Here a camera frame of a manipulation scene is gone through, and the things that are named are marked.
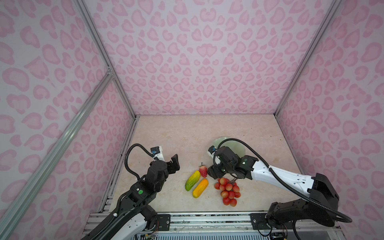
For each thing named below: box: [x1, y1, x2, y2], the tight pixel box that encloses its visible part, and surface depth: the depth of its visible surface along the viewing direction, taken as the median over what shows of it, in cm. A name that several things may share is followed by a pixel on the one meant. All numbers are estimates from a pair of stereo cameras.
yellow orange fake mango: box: [192, 178, 209, 199], surface depth 83 cm
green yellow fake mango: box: [185, 170, 201, 192], surface depth 85 cm
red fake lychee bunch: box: [214, 177, 241, 207], surface depth 80 cm
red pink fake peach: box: [198, 162, 208, 178], surface depth 88 cm
